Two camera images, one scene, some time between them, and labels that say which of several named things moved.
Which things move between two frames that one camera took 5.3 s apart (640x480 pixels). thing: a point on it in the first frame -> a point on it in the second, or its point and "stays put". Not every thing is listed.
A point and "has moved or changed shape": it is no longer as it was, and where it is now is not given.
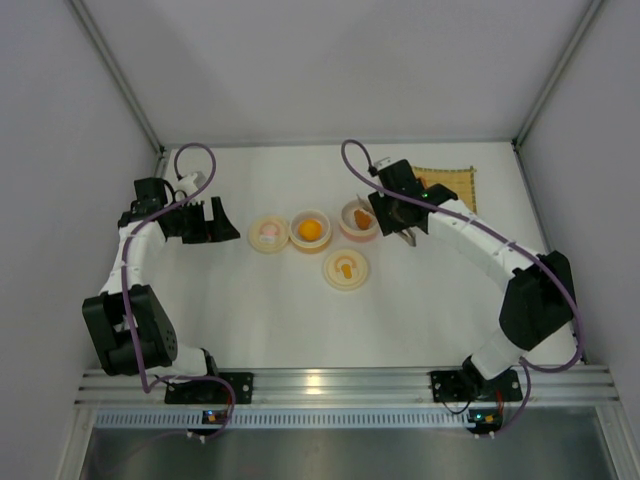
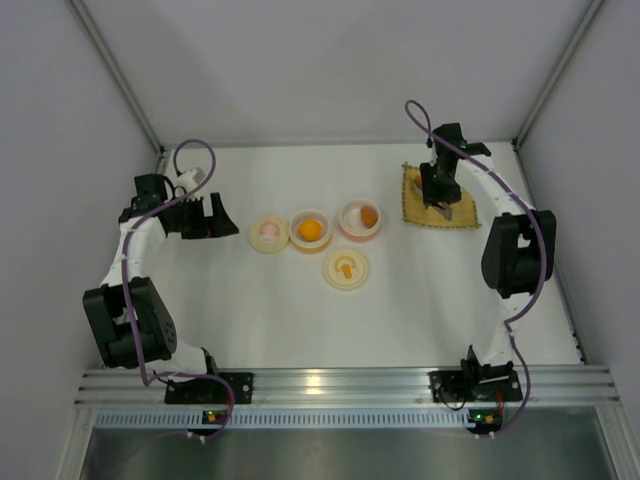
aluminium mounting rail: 549,385 stays put
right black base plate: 446,386 stays put
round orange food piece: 310,230 stays put
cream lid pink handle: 268,234 stays put
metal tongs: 407,235 has moved or changed shape
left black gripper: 201,223 stays put
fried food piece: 362,219 has moved or changed shape
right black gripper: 400,220 -> 439,196
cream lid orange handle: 345,270 stays put
